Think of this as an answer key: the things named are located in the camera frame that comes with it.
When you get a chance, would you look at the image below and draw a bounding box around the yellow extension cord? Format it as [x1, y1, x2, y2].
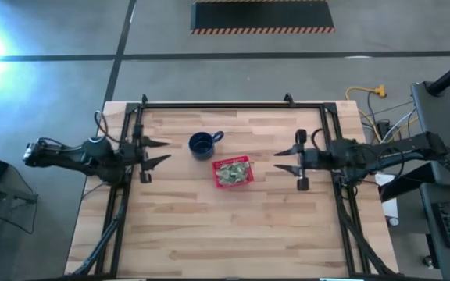
[345, 84, 388, 130]

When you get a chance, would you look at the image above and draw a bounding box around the white cable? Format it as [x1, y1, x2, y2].
[380, 108, 417, 142]

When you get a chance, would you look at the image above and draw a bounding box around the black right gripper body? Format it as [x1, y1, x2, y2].
[295, 129, 330, 191]

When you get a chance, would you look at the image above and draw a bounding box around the black desk with pole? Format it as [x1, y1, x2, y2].
[410, 80, 450, 187]

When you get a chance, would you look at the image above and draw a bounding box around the black desk leg bar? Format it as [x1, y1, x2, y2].
[377, 165, 437, 203]

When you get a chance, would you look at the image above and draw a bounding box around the red slotted plastic basket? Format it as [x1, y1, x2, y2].
[211, 155, 255, 190]

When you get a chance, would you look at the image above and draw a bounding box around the dark blue mug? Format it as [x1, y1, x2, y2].
[187, 130, 225, 162]

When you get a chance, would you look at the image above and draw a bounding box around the black hazard-striped floor mat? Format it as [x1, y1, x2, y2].
[190, 0, 336, 35]

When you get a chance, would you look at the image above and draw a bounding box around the black cart frame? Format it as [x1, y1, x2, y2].
[0, 171, 41, 281]

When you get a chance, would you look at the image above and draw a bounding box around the black aluminium table frame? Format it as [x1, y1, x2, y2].
[65, 101, 400, 277]

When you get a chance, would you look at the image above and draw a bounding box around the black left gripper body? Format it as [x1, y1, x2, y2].
[121, 124, 152, 184]

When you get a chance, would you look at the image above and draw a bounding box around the white paper sheet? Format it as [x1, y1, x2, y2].
[373, 173, 400, 219]

